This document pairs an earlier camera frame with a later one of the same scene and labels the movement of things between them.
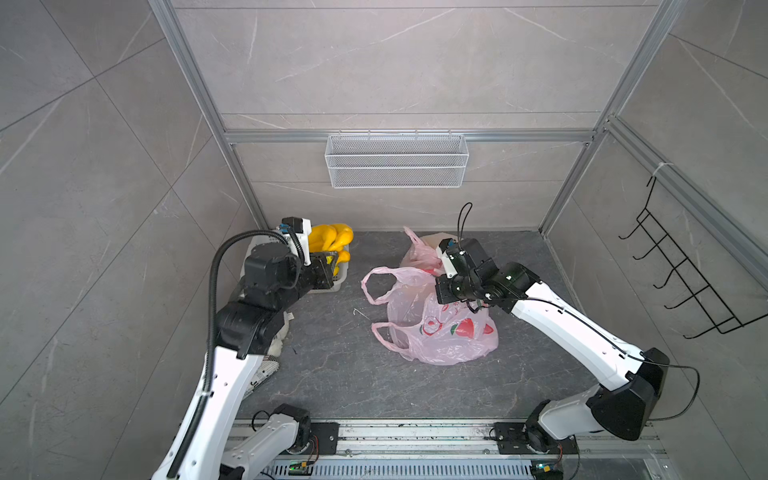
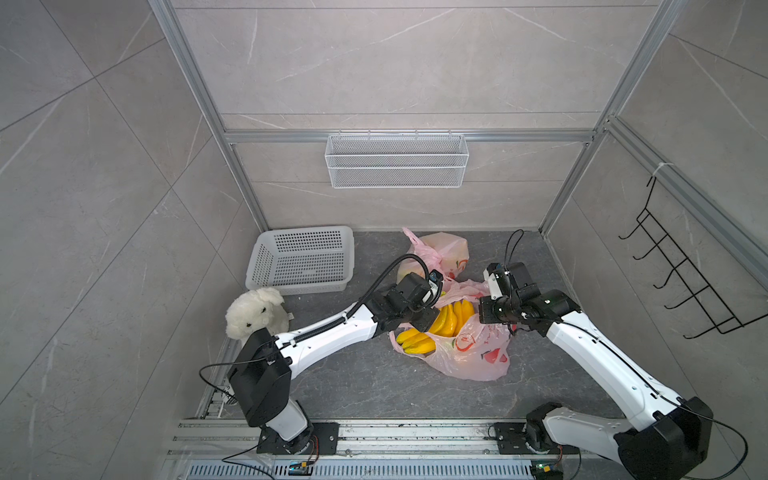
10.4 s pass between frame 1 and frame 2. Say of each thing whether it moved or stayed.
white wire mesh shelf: stayed
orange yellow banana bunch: moved
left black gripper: moved
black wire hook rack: stayed
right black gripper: moved
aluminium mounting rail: stayed
